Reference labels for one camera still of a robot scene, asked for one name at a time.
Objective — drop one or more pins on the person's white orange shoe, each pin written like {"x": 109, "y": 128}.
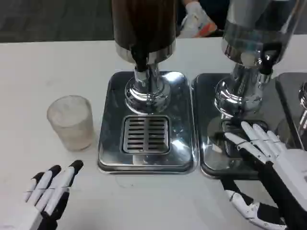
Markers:
{"x": 195, "y": 21}

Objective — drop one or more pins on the clear ribbed glass cup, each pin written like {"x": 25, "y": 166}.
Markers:
{"x": 72, "y": 124}

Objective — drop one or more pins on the steel drip tray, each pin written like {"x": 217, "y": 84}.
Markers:
{"x": 290, "y": 95}
{"x": 182, "y": 134}
{"x": 211, "y": 115}

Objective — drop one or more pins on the black tap lever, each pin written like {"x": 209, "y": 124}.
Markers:
{"x": 269, "y": 60}
{"x": 139, "y": 60}

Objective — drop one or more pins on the clear drink dispenser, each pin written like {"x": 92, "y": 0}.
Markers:
{"x": 254, "y": 28}

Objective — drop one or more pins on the chrome dispenser stand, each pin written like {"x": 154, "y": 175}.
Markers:
{"x": 303, "y": 100}

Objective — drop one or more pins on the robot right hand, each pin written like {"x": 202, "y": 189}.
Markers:
{"x": 287, "y": 172}

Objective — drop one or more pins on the brown drink dispenser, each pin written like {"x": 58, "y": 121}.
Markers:
{"x": 144, "y": 24}

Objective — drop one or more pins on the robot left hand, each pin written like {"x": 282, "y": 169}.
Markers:
{"x": 51, "y": 189}

